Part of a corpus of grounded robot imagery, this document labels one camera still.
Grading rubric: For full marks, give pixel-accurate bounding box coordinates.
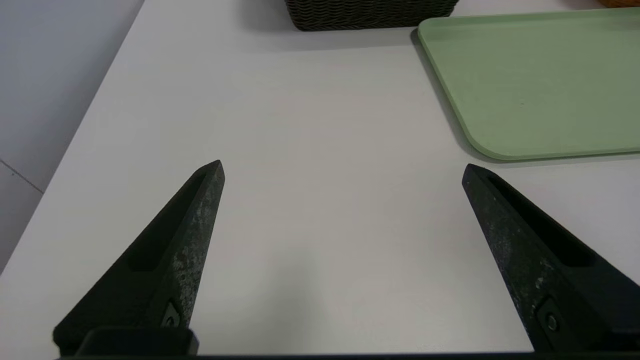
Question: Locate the dark brown wicker basket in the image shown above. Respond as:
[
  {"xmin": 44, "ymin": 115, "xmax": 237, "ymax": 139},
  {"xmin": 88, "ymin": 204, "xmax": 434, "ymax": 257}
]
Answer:
[{"xmin": 284, "ymin": 0, "xmax": 460, "ymax": 32}]

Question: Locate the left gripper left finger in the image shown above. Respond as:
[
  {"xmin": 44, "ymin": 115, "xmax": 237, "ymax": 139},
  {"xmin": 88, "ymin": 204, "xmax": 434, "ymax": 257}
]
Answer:
[{"xmin": 52, "ymin": 159, "xmax": 226, "ymax": 351}]

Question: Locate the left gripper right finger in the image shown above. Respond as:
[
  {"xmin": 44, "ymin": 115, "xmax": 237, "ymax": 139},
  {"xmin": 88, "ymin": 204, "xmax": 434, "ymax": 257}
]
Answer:
[{"xmin": 461, "ymin": 163, "xmax": 640, "ymax": 353}]

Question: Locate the green plastic tray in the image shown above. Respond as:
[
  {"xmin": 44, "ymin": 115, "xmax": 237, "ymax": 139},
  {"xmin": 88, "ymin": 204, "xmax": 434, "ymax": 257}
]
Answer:
[{"xmin": 417, "ymin": 7, "xmax": 640, "ymax": 162}]

